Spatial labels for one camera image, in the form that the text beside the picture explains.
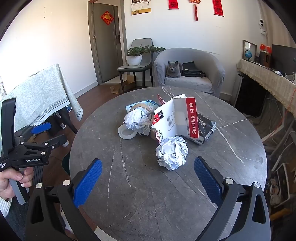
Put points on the grey cat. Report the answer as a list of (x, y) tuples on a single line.
[(173, 69)]

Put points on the small red flags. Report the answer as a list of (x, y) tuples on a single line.
[(266, 47)]

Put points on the red wall banner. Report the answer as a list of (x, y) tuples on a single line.
[(218, 7), (173, 4)]

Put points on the flat cardboard box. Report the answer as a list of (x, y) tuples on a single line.
[(127, 85)]

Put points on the grey dining chair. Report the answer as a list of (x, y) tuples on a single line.
[(141, 44)]

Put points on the wall calendar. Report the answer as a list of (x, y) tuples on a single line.
[(141, 8)]

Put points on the desk with lace cloth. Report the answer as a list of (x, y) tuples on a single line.
[(270, 80)]

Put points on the red hanging knot ornament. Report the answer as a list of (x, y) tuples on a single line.
[(196, 10)]

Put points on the person's left hand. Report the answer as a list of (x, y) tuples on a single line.
[(11, 183)]

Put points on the round grey marble table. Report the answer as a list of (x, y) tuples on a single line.
[(138, 197)]

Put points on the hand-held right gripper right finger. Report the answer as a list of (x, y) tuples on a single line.
[(207, 179)]

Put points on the black snack packet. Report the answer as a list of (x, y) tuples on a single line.
[(205, 127)]

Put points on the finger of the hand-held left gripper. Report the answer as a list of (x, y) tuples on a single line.
[(57, 140), (41, 128)]

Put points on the table with white tablecloth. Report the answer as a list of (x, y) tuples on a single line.
[(34, 92)]

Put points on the brown cardboard tape core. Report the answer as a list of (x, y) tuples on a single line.
[(138, 106)]

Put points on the black monitor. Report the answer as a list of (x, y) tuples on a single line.
[(283, 56)]

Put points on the small blue globe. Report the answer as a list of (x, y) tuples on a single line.
[(248, 54)]

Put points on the grey armchair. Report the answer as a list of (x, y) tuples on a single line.
[(208, 69)]

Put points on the grey door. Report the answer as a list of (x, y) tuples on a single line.
[(104, 46)]

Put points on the white paper ball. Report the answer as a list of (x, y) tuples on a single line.
[(172, 153), (136, 118)]

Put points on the black bag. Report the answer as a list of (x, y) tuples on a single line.
[(190, 69)]

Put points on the dark table leg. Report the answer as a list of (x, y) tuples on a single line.
[(69, 125)]

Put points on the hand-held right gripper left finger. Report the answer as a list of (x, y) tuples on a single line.
[(89, 179)]

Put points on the potted plant in white pot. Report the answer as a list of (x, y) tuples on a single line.
[(134, 59)]

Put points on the red diamond door decoration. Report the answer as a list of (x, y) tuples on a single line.
[(107, 17)]

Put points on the white and red cardboard box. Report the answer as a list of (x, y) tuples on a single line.
[(175, 118)]

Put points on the brown wooden speaker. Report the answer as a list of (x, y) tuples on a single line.
[(264, 59)]

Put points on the white security camera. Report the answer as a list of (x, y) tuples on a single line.
[(262, 24)]

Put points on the clear tape roll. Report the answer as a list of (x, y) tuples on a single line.
[(122, 135)]

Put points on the blue and white tissue pack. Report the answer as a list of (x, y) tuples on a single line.
[(148, 103)]

